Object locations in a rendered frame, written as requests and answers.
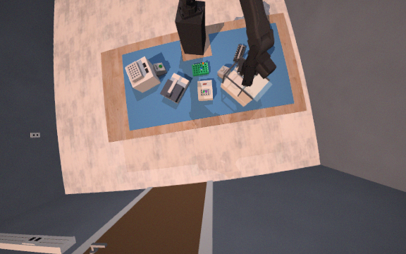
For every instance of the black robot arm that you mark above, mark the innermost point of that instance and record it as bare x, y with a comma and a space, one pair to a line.
260, 37

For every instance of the cream block with rows of round holes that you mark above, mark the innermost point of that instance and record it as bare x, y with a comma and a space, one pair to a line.
143, 76

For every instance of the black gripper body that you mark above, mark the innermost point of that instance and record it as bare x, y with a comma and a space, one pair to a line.
240, 67

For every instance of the blue bench mat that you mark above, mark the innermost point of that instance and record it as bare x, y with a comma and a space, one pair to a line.
150, 108

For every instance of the green tube rack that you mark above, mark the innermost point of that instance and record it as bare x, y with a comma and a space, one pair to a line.
196, 71

